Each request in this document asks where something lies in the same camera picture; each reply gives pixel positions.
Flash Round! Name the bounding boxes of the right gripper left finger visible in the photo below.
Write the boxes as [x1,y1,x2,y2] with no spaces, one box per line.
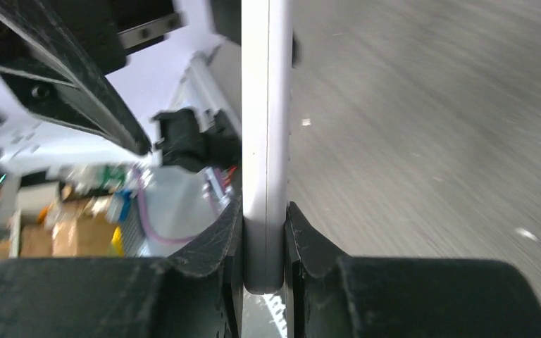
[0,198,243,337]

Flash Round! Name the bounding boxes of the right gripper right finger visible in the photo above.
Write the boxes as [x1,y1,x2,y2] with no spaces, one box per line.
[285,203,541,337]

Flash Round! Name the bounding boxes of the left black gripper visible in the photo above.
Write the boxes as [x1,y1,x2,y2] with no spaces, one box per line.
[0,0,299,157]

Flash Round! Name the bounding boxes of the white remote control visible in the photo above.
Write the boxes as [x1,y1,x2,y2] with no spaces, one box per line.
[241,0,293,294]

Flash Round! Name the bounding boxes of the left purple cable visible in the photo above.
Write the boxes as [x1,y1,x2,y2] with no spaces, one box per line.
[132,167,225,246]

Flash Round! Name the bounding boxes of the cardboard boxes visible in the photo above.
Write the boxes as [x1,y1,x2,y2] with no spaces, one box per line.
[0,197,125,260]

